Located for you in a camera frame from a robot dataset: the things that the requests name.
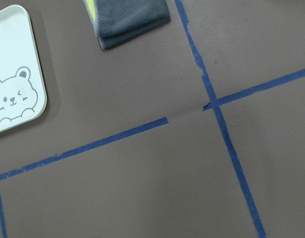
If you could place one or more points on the grey folded cloth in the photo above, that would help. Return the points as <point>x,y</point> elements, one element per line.
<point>117,21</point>

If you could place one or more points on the white bear serving tray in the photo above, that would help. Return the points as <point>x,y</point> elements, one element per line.
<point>23,95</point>

